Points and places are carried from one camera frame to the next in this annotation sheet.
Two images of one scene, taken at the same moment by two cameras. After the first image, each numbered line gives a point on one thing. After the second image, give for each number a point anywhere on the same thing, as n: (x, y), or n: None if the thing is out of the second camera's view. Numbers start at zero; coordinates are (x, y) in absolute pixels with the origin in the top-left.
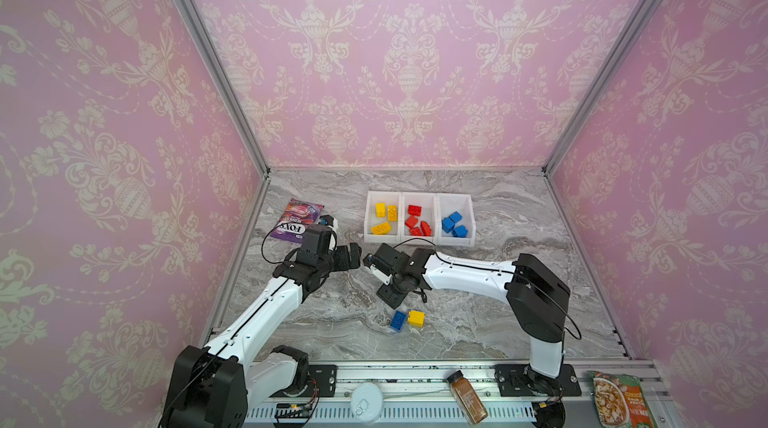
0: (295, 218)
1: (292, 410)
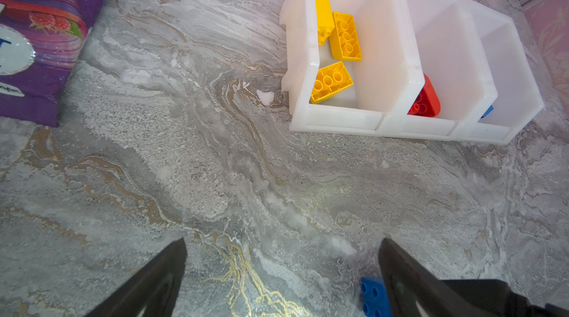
0: (47, 9)
1: None
